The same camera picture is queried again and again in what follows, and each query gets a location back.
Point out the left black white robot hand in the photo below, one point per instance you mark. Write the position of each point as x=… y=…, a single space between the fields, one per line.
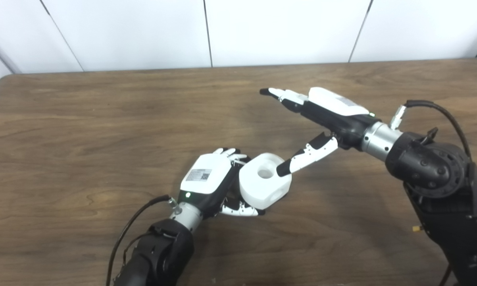
x=208 y=176

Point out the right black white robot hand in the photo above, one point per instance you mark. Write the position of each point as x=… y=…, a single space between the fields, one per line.
x=337 y=115

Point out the round white plastic piece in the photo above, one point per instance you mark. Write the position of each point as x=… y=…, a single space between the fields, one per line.
x=262 y=188

